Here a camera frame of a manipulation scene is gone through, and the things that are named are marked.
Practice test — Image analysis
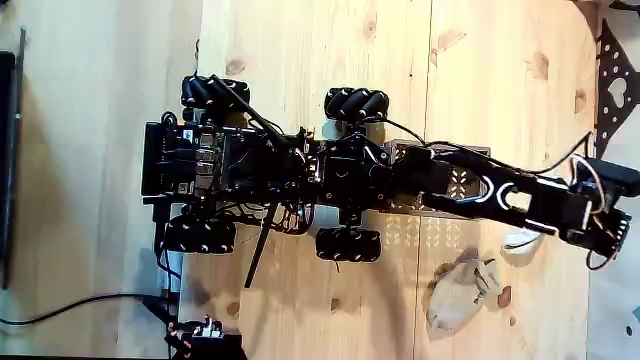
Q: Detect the white sock with blue print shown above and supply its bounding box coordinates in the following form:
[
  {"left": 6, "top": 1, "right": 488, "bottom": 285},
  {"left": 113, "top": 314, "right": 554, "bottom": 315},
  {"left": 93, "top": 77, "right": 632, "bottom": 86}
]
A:
[{"left": 501, "top": 227, "right": 547, "bottom": 256}]

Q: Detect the grey perforated basket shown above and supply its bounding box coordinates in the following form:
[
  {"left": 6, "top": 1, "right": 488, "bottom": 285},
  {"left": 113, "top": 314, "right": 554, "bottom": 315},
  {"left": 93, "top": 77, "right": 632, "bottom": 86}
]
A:
[{"left": 384, "top": 139, "right": 494, "bottom": 220}]

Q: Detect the beige sock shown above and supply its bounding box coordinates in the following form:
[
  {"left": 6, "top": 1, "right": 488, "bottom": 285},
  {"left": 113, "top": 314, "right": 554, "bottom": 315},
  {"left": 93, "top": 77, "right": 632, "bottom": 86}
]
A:
[{"left": 424, "top": 255, "right": 502, "bottom": 336}]

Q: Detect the black perforated cloth with heart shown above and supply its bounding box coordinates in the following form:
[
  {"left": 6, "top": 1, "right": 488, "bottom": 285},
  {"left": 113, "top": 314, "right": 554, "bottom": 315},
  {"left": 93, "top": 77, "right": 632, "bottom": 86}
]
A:
[{"left": 593, "top": 18, "right": 640, "bottom": 161}]

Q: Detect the black omni wheel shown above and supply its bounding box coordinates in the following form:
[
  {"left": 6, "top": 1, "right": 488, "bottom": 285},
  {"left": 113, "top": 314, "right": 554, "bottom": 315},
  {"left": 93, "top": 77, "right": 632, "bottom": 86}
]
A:
[
  {"left": 163, "top": 214, "right": 237, "bottom": 255},
  {"left": 323, "top": 87, "right": 390, "bottom": 125},
  {"left": 314, "top": 225, "right": 383, "bottom": 264},
  {"left": 180, "top": 74, "right": 251, "bottom": 110}
]

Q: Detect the black slanted rod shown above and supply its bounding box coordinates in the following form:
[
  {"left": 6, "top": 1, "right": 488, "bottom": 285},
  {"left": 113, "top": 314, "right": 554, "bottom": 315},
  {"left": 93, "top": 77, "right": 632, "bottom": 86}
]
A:
[
  {"left": 208, "top": 74, "right": 290, "bottom": 145},
  {"left": 243, "top": 200, "right": 280, "bottom": 290}
]

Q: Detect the black device with orange bits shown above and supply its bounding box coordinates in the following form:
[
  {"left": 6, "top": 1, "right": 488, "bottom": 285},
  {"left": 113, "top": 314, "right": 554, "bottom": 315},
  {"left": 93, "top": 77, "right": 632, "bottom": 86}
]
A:
[{"left": 164, "top": 315, "right": 247, "bottom": 360}]

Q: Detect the black flat panel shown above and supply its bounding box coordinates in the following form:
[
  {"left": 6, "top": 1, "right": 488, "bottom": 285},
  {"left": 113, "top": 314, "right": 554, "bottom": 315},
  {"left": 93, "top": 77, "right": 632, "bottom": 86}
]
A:
[{"left": 0, "top": 27, "right": 27, "bottom": 291}]

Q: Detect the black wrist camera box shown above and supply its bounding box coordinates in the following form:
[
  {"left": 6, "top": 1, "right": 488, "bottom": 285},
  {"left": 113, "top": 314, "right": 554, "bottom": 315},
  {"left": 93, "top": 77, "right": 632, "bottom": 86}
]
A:
[{"left": 579, "top": 157, "right": 640, "bottom": 199}]

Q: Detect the black power cable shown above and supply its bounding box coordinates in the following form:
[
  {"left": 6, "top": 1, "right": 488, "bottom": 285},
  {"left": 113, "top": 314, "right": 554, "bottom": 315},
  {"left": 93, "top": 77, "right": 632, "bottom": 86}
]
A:
[{"left": 0, "top": 293, "right": 179, "bottom": 327}]

